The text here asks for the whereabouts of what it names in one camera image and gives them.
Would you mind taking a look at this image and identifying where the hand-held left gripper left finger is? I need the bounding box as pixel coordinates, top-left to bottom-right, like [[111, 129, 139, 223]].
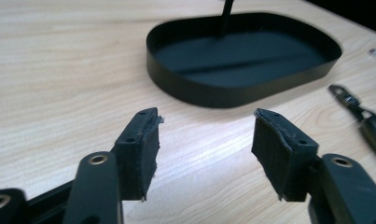
[[110, 106, 164, 203]]

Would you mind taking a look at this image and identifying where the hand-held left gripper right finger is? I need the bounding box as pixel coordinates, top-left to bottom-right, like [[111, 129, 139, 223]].
[[251, 107, 320, 203]]

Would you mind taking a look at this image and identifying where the metal tool with black handle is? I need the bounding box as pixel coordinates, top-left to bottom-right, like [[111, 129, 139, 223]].
[[327, 83, 376, 163]]

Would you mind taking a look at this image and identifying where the black key holder stand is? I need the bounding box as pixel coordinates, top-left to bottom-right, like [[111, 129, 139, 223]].
[[146, 0, 343, 109]]

